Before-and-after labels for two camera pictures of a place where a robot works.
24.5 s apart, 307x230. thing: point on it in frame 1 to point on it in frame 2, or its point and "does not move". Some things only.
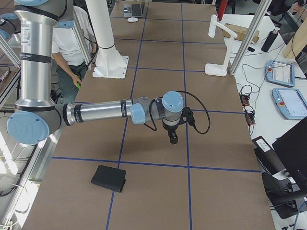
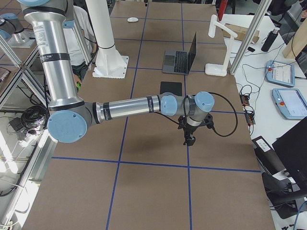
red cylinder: (221, 8) does not move
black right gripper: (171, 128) to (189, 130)
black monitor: (291, 149) does not move
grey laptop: (133, 10) to (179, 62)
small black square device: (251, 49) does not move
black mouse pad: (110, 178) to (173, 87)
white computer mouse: (132, 19) does not move
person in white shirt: (72, 68) does not move
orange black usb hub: (248, 110) does not move
